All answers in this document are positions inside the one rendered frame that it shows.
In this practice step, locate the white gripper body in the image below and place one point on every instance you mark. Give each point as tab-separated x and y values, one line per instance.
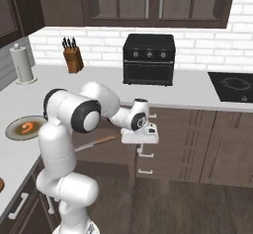
135	138

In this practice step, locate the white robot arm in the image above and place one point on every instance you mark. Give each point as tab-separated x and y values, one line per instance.
61	152

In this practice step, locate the brown wooden knife block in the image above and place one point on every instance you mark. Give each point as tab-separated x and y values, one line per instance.
73	60

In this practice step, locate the orange red meat piece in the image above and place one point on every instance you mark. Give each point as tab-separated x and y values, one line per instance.
27	128

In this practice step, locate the grey round plate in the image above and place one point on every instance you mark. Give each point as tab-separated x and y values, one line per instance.
13	132

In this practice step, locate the wooden cutting board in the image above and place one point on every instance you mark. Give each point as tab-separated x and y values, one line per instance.
1	185

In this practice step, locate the dark wood base cupboard front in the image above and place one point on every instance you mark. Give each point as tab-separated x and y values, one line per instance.
171	145

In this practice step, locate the black toaster oven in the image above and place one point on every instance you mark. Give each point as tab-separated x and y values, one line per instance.
149	60

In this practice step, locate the dark wood base cupboard door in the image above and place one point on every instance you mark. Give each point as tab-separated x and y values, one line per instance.
230	149

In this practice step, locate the black hob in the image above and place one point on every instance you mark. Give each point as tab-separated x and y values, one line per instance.
234	86

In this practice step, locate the dark wood base cupboard run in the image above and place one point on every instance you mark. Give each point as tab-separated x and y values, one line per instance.
29	211

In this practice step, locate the white paper towel roll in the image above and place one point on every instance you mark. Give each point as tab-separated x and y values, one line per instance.
21	63

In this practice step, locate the dark wood wall cupboard door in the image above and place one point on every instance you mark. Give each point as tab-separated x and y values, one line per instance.
115	1
191	1

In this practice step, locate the dark wood wall cupboard panel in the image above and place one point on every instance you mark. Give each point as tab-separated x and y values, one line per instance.
59	1

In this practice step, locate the dark wood corner wall cupboard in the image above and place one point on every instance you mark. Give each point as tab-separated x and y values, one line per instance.
16	7

